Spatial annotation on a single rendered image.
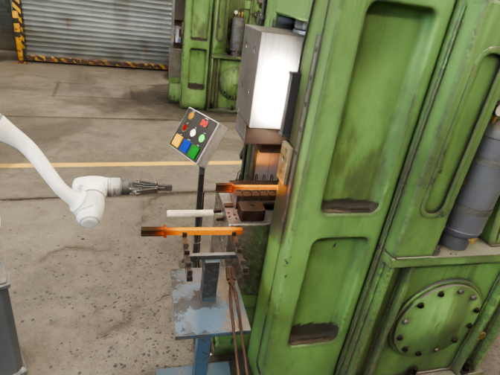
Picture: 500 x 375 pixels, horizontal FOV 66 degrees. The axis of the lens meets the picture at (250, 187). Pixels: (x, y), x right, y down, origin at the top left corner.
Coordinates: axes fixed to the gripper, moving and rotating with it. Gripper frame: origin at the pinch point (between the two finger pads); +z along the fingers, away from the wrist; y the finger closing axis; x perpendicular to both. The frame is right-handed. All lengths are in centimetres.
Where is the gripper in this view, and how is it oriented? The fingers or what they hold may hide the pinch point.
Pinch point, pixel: (164, 187)
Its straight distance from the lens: 193.0
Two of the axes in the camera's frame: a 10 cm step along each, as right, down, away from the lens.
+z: 9.6, 0.1, 2.7
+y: 2.4, 4.6, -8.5
